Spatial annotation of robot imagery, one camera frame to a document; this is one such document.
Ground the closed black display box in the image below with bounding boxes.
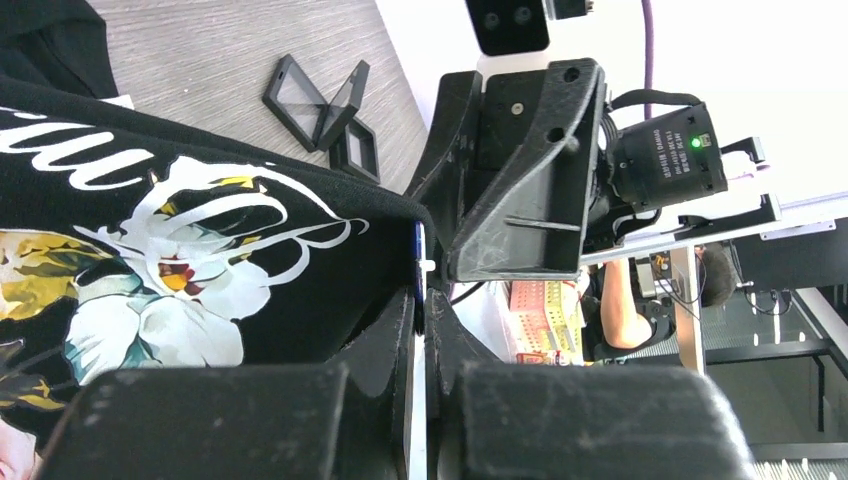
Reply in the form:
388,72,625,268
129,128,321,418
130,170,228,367
329,117,381,185

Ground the black floral t-shirt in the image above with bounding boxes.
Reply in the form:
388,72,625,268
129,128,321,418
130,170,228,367
1,1,430,479

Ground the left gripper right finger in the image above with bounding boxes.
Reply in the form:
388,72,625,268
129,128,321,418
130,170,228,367
423,289,498,480

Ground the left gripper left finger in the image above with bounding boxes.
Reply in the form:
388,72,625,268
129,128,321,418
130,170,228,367
332,288,416,480

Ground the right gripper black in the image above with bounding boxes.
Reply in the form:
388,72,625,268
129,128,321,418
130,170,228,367
406,58,605,283

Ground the open black display box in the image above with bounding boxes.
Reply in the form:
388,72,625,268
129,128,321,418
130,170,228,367
262,54,370,152

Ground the person in background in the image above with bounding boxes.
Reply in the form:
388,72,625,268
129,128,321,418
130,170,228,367
580,245,736,363

